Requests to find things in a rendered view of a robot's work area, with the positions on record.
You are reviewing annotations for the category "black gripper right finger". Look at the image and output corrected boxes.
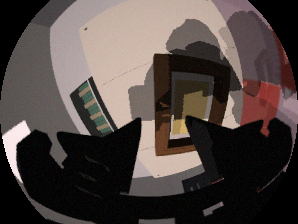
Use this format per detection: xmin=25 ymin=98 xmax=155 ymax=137
xmin=185 ymin=116 xmax=263 ymax=184

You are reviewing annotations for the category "dark brown picture frame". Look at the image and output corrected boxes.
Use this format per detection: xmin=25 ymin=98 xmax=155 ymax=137
xmin=153 ymin=53 xmax=231 ymax=156

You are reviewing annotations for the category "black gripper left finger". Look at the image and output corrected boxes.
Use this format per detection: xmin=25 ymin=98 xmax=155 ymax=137
xmin=57 ymin=117 xmax=141 ymax=194

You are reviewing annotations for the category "dark grey flat panel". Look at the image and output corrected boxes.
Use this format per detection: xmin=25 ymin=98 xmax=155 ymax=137
xmin=78 ymin=0 xmax=243 ymax=179

